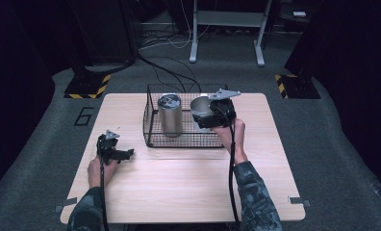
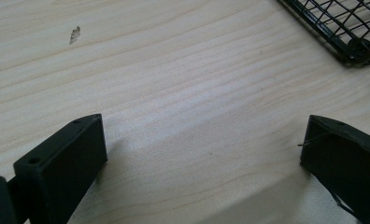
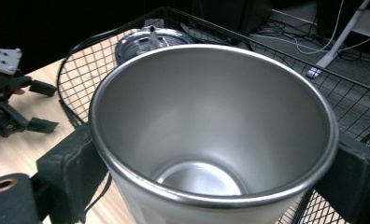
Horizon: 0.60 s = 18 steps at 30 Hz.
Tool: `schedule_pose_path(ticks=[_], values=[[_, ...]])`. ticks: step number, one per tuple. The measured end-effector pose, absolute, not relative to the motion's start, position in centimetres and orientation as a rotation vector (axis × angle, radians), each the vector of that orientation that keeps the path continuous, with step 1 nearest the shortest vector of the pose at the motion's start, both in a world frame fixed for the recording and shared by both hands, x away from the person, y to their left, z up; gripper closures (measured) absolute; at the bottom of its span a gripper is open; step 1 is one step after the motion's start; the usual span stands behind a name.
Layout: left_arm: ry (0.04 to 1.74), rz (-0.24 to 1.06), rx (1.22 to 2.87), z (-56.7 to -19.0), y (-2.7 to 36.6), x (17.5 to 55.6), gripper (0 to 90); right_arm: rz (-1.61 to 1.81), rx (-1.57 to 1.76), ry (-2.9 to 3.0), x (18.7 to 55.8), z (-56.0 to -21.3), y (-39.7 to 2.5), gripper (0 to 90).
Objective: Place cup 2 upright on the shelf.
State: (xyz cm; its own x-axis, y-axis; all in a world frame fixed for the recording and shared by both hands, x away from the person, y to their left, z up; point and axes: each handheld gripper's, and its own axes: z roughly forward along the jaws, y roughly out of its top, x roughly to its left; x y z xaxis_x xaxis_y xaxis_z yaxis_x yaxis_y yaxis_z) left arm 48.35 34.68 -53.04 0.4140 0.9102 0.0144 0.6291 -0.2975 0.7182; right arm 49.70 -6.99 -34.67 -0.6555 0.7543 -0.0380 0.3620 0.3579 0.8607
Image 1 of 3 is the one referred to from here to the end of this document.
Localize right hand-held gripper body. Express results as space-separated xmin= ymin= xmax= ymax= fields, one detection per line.
xmin=208 ymin=89 xmax=242 ymax=130

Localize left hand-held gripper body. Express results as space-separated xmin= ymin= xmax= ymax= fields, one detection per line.
xmin=96 ymin=129 xmax=122 ymax=166

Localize steel mug with handle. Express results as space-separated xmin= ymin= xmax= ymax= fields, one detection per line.
xmin=190 ymin=92 xmax=219 ymax=133

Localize tall steel tumbler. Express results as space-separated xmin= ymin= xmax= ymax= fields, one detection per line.
xmin=157 ymin=92 xmax=184 ymax=138

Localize black wire basket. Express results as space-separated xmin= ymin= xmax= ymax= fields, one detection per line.
xmin=142 ymin=83 xmax=234 ymax=149

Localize person's left hand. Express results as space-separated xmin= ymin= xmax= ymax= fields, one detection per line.
xmin=87 ymin=157 xmax=119 ymax=189

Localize person's right hand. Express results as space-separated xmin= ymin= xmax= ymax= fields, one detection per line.
xmin=210 ymin=118 xmax=249 ymax=166

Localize black yellow striped stand base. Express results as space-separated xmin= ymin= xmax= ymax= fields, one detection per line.
xmin=273 ymin=73 xmax=322 ymax=100
xmin=63 ymin=73 xmax=113 ymax=100

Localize grey tape strip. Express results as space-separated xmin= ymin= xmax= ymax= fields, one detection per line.
xmin=288 ymin=195 xmax=312 ymax=207
xmin=54 ymin=196 xmax=78 ymax=213

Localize white metal stand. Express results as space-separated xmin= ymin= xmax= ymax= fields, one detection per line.
xmin=189 ymin=0 xmax=273 ymax=68

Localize dark cabinet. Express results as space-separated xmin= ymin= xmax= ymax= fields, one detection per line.
xmin=70 ymin=0 xmax=139 ymax=65

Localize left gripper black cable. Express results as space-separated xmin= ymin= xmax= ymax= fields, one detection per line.
xmin=98 ymin=160 xmax=111 ymax=231

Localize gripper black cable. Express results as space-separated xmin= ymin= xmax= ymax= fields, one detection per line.
xmin=98 ymin=160 xmax=111 ymax=231
xmin=227 ymin=124 xmax=241 ymax=227

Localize black floor cable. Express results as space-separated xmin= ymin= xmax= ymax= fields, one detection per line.
xmin=136 ymin=52 xmax=202 ymax=94

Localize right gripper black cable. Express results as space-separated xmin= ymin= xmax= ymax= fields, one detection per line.
xmin=227 ymin=124 xmax=241 ymax=227

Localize white floor cable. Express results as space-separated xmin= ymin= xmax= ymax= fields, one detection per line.
xmin=139 ymin=0 xmax=212 ymax=51

